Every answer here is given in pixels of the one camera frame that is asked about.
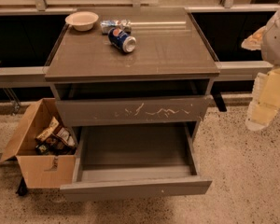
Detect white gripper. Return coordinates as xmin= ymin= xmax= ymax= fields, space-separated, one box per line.
xmin=245 ymin=67 xmax=280 ymax=131

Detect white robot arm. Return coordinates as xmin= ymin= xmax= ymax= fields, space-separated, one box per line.
xmin=241 ymin=8 xmax=280 ymax=131

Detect grey drawer cabinet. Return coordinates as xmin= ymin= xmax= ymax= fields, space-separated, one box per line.
xmin=44 ymin=7 xmax=221 ymax=140

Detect grey scratched upper drawer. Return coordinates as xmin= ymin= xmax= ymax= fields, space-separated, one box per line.
xmin=56 ymin=96 xmax=210 ymax=127

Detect grey metal railing beam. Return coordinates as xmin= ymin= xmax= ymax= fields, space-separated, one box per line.
xmin=0 ymin=61 xmax=273 ymax=89

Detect blue pepsi can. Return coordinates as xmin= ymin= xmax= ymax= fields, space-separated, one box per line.
xmin=108 ymin=28 xmax=136 ymax=53

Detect white paper bowl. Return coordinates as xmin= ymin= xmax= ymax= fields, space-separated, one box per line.
xmin=65 ymin=11 xmax=99 ymax=32

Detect snack bags in box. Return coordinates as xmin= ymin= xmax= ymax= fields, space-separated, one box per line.
xmin=35 ymin=117 xmax=77 ymax=156

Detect open cardboard box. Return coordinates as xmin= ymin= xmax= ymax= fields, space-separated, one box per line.
xmin=0 ymin=98 xmax=76 ymax=189

